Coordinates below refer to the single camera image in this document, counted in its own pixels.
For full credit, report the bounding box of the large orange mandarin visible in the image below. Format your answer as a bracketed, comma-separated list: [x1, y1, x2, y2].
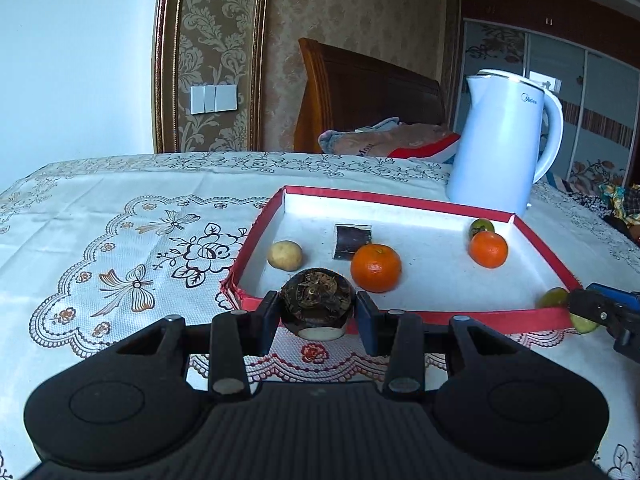
[350, 243, 402, 294]

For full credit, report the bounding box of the floral sliding door wardrobe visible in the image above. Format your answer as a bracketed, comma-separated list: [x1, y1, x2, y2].
[457, 0, 640, 188]

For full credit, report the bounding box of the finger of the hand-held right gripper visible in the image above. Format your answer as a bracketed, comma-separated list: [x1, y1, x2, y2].
[586, 283, 640, 312]
[567, 288, 640, 357]

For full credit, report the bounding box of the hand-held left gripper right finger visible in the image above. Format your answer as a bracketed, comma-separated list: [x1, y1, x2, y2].
[354, 291, 507, 402]

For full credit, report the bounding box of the dark chocolate cake piece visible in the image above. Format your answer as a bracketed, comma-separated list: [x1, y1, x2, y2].
[334, 224, 374, 261]

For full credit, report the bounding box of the red cardboard box tray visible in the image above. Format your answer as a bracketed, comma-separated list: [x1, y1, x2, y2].
[221, 185, 583, 337]

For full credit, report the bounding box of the brown wooden headboard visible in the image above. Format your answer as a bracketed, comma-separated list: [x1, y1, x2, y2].
[294, 37, 447, 153]

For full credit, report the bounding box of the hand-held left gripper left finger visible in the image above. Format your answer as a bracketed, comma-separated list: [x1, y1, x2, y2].
[116, 291, 281, 402]

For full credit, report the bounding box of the green cucumber piece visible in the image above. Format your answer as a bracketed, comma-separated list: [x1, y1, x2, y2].
[570, 311, 601, 335]

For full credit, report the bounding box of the white wall light switch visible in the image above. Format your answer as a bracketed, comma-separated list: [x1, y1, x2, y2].
[190, 83, 238, 115]

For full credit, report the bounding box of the folded printed blanket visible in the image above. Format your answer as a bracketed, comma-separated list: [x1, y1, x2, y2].
[318, 116, 462, 165]

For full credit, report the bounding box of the light blue electric kettle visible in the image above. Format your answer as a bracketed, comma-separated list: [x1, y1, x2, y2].
[445, 69, 564, 216]

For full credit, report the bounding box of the yellow-brown small potato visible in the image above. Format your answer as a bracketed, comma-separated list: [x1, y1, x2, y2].
[267, 240, 303, 272]

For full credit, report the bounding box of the small orange mandarin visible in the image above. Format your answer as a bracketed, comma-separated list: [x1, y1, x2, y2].
[468, 230, 509, 269]

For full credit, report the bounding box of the gilded wall panel frame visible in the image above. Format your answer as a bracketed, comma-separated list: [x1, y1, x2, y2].
[152, 0, 273, 153]

